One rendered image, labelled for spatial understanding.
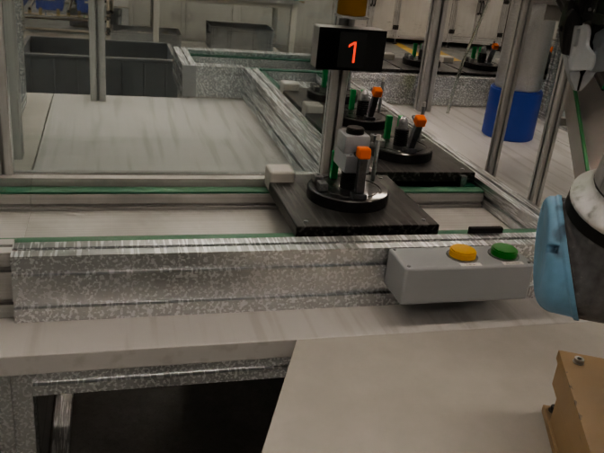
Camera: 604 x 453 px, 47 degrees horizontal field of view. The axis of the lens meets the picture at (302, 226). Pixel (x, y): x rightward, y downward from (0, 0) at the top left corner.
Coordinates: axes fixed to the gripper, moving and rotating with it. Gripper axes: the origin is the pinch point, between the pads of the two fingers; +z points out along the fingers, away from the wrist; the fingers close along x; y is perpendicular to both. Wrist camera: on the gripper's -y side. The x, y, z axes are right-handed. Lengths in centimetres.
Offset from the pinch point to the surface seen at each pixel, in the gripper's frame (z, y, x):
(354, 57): 3.3, -28.8, -23.3
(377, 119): 24, -65, -3
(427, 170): 25.8, -34.2, -3.2
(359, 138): 14.5, -17.7, -24.8
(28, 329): 36, 0, -75
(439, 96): 35, -136, 49
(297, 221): 25.6, -9.5, -36.4
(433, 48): 17, -128, 39
